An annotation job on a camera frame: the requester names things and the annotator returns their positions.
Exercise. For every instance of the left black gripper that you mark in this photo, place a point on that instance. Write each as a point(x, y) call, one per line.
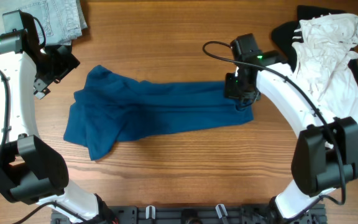
point(66, 62)

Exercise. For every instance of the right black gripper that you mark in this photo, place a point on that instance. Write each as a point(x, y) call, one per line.
point(230, 93)

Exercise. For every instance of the dark blue polo shirt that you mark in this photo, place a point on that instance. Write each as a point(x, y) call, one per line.
point(112, 108)

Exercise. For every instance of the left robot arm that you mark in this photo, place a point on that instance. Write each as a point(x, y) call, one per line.
point(32, 172)

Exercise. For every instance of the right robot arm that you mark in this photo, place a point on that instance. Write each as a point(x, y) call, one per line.
point(326, 153)

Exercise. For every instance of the light blue denim jeans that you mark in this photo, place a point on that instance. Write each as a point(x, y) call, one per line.
point(59, 21)

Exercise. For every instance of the black garment under white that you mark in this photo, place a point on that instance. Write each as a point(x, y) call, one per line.
point(283, 34)

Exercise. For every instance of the white crumpled garment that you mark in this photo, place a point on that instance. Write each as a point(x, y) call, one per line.
point(324, 47)

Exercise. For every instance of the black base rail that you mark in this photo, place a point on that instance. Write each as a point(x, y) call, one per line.
point(246, 214)

